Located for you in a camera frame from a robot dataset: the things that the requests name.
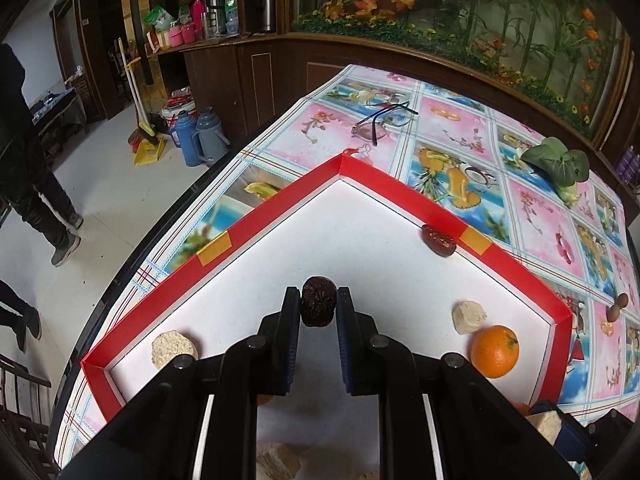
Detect pink bottle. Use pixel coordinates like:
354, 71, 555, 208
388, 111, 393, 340
190, 0, 206, 41

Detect round beige cake piece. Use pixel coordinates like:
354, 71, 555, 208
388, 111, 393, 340
151, 329, 200, 372

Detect green bok choy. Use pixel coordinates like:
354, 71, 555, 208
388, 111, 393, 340
520, 137, 591, 206

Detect large orange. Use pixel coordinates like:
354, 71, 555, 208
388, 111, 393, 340
470, 325, 521, 380

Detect yellow dustpan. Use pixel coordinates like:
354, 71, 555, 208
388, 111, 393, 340
131, 57, 168, 167

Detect dark wooden cabinet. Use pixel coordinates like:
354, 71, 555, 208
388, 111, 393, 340
177, 30, 640, 196

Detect dark framed eyeglasses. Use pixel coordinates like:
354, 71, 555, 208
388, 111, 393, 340
351, 101, 418, 147

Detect dark metal rack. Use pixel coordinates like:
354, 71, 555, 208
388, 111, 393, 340
0, 352, 56, 466

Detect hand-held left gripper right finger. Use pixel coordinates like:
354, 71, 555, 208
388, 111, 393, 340
336, 286, 571, 480

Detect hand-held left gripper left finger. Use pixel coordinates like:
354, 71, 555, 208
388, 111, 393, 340
57, 286, 302, 480

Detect blue thermos jug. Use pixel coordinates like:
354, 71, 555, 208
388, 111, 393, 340
170, 110, 201, 167

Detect white handled broom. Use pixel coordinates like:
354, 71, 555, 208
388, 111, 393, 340
117, 39, 158, 153

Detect black steel thermos flask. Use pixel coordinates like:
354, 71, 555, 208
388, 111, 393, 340
202, 0, 228, 41

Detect dark red date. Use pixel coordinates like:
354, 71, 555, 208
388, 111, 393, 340
300, 276, 337, 331
421, 224, 456, 258

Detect purple bottle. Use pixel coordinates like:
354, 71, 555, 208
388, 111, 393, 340
620, 145, 638, 183

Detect red shallow cardboard box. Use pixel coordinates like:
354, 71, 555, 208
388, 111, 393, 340
80, 152, 575, 480

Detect green snack bag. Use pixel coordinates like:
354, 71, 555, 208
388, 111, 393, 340
145, 5, 178, 31

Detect beige cake chunk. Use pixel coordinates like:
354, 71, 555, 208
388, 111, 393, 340
525, 410, 563, 446
256, 441, 303, 480
451, 301, 488, 336

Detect cluttered low table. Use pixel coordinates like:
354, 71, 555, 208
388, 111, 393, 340
30, 87, 86, 133

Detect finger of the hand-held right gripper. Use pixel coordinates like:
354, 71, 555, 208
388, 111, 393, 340
531, 399, 568, 418
555, 412, 591, 463

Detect grey thermos jug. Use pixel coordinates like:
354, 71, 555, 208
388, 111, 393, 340
194, 107, 232, 167

